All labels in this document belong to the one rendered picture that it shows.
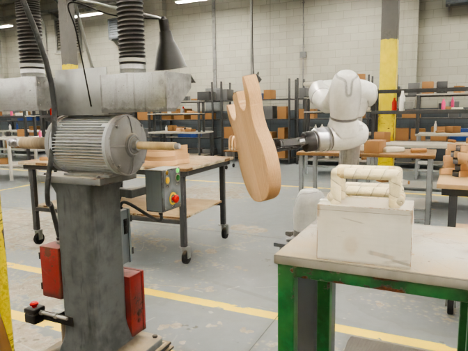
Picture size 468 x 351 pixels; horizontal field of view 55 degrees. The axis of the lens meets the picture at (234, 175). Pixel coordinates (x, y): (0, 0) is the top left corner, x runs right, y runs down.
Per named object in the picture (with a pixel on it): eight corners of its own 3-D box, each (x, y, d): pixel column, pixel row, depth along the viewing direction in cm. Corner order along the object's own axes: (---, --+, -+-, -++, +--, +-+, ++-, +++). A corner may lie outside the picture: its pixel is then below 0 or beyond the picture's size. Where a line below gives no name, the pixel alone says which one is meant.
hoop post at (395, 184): (388, 207, 128) (389, 175, 127) (388, 205, 131) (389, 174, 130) (400, 208, 127) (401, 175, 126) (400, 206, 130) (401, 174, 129)
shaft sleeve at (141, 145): (138, 139, 185) (142, 145, 187) (135, 145, 183) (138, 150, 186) (175, 140, 177) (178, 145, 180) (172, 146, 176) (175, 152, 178)
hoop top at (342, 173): (329, 178, 134) (329, 167, 133) (331, 177, 137) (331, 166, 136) (401, 181, 126) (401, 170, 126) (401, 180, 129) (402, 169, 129)
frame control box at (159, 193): (115, 223, 214) (113, 169, 211) (143, 213, 233) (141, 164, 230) (158, 228, 204) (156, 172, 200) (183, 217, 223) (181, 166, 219)
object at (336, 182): (329, 204, 135) (329, 173, 133) (331, 202, 138) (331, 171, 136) (340, 205, 134) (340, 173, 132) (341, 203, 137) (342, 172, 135)
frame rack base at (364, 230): (316, 259, 137) (316, 204, 135) (324, 245, 151) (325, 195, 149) (411, 269, 127) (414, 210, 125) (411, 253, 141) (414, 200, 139)
